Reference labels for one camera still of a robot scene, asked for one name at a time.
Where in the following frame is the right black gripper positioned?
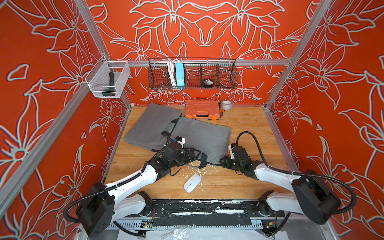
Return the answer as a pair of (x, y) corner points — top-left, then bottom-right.
(219, 154), (245, 171)

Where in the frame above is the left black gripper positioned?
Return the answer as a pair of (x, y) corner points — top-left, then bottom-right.
(169, 147), (201, 170)

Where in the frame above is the white computer mouse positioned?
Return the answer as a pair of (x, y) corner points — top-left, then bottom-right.
(184, 174), (202, 193)

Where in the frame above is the grey laptop bag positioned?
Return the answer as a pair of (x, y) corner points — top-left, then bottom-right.
(171, 117), (231, 166)
(124, 103), (183, 152)

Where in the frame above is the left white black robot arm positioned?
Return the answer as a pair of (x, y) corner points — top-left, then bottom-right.
(63, 141), (208, 238)

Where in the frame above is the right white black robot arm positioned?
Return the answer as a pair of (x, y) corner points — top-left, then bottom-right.
(220, 138), (357, 225)

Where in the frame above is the orange tool case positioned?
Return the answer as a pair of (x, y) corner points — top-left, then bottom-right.
(185, 99), (222, 121)

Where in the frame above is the light blue power bank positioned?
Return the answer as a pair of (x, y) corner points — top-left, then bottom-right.
(175, 62), (185, 88)

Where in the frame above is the small black square device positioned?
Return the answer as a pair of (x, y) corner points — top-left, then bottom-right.
(202, 79), (215, 89)

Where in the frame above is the dark green flashlight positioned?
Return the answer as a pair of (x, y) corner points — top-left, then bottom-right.
(102, 72), (116, 97)

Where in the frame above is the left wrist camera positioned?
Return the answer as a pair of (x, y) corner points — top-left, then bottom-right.
(174, 137), (186, 149)

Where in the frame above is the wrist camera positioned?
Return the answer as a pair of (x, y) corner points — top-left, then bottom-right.
(229, 143), (237, 160)
(174, 137), (186, 149)

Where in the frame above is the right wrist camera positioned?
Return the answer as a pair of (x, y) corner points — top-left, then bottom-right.
(229, 143), (237, 160)

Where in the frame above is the grey duct tape roll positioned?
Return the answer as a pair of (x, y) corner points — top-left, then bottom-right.
(220, 101), (233, 111)

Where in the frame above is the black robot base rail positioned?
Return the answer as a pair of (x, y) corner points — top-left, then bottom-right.
(122, 199), (286, 230)

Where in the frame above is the black wire wall basket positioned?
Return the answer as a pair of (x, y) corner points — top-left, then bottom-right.
(148, 58), (238, 90)

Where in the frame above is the white coiled cable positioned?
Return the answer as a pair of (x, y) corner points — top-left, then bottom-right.
(166, 59), (177, 88)

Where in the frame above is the clear acrylic wall box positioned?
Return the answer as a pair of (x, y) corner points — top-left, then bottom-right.
(86, 56), (131, 99)

